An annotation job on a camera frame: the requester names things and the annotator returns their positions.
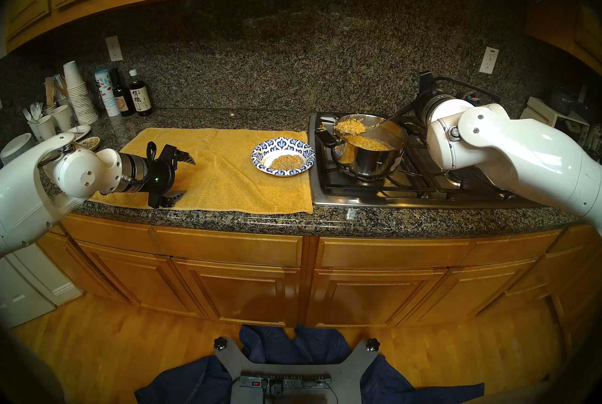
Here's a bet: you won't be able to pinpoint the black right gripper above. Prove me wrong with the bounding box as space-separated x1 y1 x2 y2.
407 71 442 121

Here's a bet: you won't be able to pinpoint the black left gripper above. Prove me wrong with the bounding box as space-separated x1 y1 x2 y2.
139 145 197 209

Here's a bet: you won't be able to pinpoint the metal ladle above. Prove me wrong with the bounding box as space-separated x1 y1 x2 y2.
334 103 418 136

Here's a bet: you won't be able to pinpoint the scooped oatmeal portion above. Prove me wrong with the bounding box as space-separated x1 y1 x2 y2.
270 153 306 172
336 119 367 135

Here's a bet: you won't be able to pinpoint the cooked oatmeal mass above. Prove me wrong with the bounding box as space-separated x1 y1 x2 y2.
341 133 395 153

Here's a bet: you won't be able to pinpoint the blue patterned paper bowl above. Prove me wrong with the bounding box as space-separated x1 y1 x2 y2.
251 137 316 177

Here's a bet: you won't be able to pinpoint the plain white bowl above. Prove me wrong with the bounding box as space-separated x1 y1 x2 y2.
0 133 33 166

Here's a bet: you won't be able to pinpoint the yellow towel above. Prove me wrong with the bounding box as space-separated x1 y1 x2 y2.
88 127 314 215

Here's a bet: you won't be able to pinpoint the stainless steel pot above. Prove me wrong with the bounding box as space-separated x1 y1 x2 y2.
314 114 410 182

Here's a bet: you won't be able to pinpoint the wooden drawer front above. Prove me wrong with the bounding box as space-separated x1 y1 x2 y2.
153 225 303 267
316 236 473 270
61 214 156 248
461 229 562 267

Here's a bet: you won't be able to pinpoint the soy sauce bottle white label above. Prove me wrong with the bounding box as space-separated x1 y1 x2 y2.
128 69 153 117

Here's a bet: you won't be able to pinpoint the small dark sauce bottle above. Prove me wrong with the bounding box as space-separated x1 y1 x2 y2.
110 68 135 117

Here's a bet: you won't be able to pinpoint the white blue cylindrical canister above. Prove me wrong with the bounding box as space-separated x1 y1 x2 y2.
95 69 121 117

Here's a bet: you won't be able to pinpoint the wooden lower cabinet door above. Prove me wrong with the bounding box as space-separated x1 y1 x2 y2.
78 241 207 319
400 257 548 327
306 269 447 328
173 258 301 327

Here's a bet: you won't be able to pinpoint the steel gas stove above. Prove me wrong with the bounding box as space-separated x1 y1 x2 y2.
308 113 541 208

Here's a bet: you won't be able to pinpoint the stack of paper cups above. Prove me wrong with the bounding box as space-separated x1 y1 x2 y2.
63 61 98 125

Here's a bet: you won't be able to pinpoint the white toaster oven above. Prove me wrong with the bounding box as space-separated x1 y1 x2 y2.
520 97 591 143

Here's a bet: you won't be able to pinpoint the white paper cup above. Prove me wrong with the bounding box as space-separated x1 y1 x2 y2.
51 105 75 132

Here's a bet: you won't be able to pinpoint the paper cup holding forks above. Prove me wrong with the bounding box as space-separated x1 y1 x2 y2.
27 115 57 141

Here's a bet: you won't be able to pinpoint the wooden stirrer sticks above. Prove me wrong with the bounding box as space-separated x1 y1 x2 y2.
45 74 69 108

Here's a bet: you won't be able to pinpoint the white kitchen appliance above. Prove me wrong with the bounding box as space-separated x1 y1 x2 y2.
0 243 84 331

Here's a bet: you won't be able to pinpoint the dark blue cloth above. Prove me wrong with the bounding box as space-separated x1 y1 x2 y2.
135 324 485 404

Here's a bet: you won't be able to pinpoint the grey power strip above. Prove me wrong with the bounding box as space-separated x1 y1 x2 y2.
239 373 332 390

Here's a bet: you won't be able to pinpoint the black cable orange connector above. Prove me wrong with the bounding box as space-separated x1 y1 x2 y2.
432 75 502 108

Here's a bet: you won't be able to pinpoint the wooden lower cabinet frame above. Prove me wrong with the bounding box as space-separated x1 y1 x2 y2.
35 213 598 328

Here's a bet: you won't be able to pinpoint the wooden corner wall cabinet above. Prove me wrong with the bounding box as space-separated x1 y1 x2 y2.
527 0 602 75

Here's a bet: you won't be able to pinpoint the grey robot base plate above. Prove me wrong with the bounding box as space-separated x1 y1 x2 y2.
214 337 380 404

